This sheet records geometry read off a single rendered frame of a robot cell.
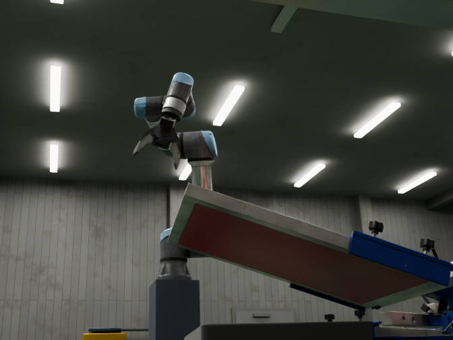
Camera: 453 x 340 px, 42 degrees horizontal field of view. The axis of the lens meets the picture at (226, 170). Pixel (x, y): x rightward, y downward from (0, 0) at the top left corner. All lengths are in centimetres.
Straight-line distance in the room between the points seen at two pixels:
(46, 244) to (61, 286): 83
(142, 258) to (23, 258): 217
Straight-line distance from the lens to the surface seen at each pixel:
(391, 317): 243
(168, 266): 247
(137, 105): 217
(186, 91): 206
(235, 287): 1185
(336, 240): 168
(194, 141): 248
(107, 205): 1172
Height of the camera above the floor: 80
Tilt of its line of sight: 20 degrees up
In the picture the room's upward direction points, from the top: 2 degrees counter-clockwise
